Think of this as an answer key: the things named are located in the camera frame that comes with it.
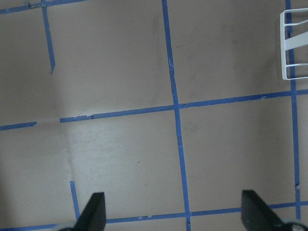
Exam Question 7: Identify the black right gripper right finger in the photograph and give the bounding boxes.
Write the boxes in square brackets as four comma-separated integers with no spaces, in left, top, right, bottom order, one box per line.
[241,190,284,231]

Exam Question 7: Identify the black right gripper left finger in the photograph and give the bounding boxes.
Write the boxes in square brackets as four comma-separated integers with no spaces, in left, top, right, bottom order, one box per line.
[74,192,106,231]

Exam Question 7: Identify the white wire cup rack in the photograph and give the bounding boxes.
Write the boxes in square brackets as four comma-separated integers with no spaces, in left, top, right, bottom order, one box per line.
[280,8,308,80]

